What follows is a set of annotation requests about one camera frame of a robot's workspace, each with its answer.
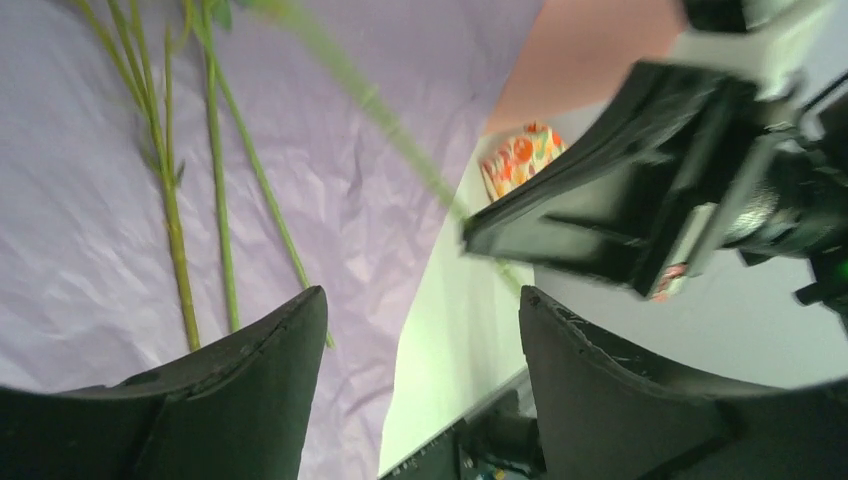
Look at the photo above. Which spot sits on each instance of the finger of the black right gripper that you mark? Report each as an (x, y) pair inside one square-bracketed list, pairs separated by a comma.
[(641, 190)]

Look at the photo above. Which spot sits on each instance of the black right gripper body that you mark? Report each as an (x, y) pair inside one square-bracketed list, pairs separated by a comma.
[(790, 200)]

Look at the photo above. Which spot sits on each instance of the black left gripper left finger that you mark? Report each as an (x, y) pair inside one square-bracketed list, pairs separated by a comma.
[(235, 409)]

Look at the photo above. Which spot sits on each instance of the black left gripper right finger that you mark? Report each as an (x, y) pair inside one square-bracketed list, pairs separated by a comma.
[(608, 408)]

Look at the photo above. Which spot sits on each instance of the pink purple wrapping paper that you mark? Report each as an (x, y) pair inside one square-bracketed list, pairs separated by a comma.
[(88, 294)]

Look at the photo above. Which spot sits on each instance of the yellow flower bunch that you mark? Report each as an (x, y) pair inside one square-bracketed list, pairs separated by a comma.
[(125, 43)]

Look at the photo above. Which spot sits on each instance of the pink flower stem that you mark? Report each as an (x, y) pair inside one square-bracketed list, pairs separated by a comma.
[(326, 51)]

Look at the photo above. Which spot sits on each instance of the pink cylindrical vase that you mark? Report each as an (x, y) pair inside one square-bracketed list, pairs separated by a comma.
[(578, 52)]

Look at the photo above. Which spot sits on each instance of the floral patterned cloth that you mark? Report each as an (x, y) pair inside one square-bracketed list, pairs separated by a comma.
[(519, 157)]

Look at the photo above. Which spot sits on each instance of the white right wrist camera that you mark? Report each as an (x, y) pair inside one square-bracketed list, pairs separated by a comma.
[(765, 42)]

